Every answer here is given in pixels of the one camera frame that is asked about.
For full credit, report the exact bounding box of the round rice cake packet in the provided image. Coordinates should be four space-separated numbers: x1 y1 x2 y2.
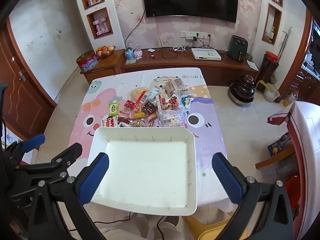
130 87 148 100

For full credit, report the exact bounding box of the red bucket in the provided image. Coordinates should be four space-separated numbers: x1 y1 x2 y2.
285 176 302 205

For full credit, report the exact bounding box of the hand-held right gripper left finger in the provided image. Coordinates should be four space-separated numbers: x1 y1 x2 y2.
27 152 110 240

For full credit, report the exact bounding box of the fruit bowl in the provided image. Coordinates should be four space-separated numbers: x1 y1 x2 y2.
96 45 116 58

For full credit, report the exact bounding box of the cartoon printed tablecloth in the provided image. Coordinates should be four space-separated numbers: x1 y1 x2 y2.
67 67 234 213

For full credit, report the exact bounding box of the yellow plastic stool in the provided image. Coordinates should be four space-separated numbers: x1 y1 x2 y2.
182 211 248 240

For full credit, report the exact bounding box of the dark ceramic jar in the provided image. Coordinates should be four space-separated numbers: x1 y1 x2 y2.
229 74 257 106

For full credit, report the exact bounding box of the wooden television cabinet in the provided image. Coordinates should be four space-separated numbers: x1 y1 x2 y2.
80 47 260 87

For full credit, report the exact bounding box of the yellow liquid bottle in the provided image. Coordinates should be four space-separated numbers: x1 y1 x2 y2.
282 92 299 107

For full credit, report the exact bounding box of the pile of snack packets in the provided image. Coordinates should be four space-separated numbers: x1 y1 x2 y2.
102 76 195 128

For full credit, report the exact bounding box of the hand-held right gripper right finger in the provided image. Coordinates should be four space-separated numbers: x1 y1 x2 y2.
212 152 294 240

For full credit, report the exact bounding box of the red round tin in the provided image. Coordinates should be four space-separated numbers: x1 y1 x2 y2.
76 51 98 72

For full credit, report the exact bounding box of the green snack packet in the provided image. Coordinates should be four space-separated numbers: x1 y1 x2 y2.
108 101 120 117

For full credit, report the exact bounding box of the white paper sheet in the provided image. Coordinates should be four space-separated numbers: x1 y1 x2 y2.
246 59 259 71

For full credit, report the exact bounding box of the white mop pole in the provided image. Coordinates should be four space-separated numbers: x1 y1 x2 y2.
277 26 293 58

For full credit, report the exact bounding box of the black looped cable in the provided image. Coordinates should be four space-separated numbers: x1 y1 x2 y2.
159 47 180 59

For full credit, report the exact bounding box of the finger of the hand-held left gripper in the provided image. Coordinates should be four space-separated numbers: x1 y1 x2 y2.
4 134 46 166
14 143 83 182

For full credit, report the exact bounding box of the white bucket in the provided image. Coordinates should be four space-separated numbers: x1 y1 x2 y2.
262 81 280 103

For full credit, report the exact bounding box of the blue printed box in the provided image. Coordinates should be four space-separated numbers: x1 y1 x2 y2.
267 132 292 155

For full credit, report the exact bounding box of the wooden door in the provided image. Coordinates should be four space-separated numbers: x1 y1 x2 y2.
0 17 57 140

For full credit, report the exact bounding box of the white plastic tray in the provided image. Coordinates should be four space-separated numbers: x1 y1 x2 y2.
85 126 198 217

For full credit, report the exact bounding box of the dark green air fryer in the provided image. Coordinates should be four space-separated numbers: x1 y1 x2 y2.
228 35 248 61

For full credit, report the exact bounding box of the black television cable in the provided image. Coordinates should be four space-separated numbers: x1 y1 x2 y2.
124 7 147 49

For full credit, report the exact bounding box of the white set-top box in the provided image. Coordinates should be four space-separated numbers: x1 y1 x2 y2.
191 48 222 61

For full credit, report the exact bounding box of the tall dark jar red lid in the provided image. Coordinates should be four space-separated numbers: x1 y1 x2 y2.
255 51 280 92

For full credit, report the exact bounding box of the white covered furniture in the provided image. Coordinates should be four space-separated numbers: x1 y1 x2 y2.
287 101 320 230

